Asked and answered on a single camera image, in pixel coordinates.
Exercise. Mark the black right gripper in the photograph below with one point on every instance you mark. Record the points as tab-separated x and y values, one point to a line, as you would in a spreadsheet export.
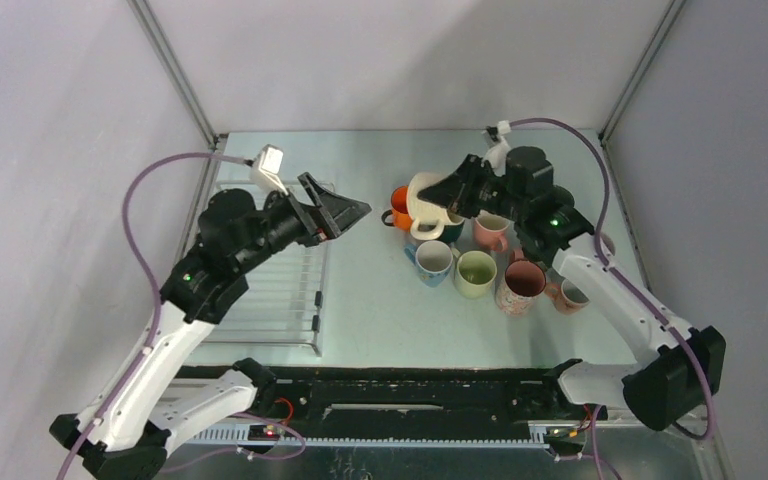
454	192

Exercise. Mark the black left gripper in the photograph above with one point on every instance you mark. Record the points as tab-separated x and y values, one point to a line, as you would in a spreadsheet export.
337	213

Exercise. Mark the dark teal mug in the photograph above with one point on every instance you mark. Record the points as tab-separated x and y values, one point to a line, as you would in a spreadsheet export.
451	233

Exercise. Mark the cream mug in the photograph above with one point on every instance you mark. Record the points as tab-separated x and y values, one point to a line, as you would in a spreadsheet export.
428	219

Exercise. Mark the pink mug white inside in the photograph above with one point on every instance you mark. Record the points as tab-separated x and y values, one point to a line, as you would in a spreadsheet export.
490	232

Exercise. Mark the orange mug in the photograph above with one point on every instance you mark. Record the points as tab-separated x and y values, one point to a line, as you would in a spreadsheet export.
397	215

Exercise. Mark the light blue mug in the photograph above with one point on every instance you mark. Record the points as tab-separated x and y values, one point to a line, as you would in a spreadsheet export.
431	260

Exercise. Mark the light green mug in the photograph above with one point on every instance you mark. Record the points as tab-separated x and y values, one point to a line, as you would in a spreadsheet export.
474	274

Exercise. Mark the dark grey mug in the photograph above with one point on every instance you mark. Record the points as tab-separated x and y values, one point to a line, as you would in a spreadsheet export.
563	196

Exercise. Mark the pink patterned mug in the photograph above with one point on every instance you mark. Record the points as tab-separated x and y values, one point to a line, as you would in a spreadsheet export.
520	284

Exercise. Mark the salmon pink pitcher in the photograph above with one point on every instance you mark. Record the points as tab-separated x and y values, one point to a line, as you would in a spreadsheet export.
566	297

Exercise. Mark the lilac mug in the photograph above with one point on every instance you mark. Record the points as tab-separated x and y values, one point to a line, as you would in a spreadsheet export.
608	247

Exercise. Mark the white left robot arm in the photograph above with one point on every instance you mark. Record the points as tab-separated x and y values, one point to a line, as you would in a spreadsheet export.
127	432

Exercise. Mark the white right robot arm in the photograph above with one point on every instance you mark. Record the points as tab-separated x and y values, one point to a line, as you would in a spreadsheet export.
676	366

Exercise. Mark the metal wire dish rack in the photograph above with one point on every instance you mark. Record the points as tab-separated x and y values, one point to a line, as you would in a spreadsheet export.
283	306

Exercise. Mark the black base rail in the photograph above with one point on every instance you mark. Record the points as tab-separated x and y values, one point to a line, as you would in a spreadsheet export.
413	401

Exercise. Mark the grey cable tray strip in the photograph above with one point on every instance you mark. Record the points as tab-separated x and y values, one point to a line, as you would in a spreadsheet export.
256	435

